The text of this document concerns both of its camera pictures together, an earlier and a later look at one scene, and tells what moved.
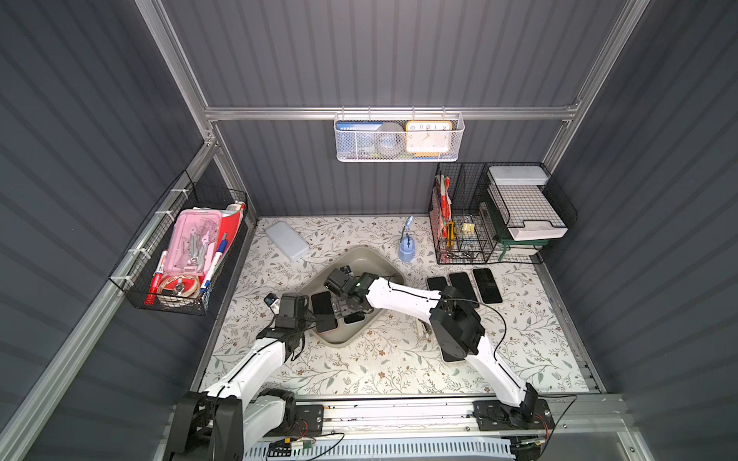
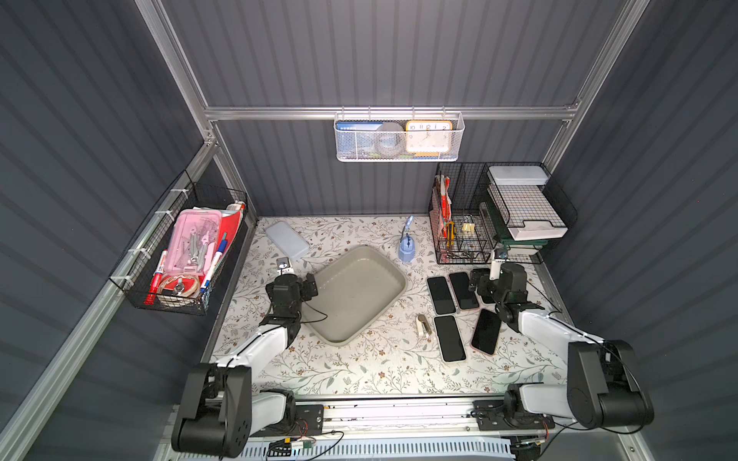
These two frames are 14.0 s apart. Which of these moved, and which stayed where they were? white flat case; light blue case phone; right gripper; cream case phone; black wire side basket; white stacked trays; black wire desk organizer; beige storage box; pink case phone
Moved: right gripper; pink case phone; light blue case phone
Stayed: black wire side basket; black wire desk organizer; cream case phone; white flat case; white stacked trays; beige storage box
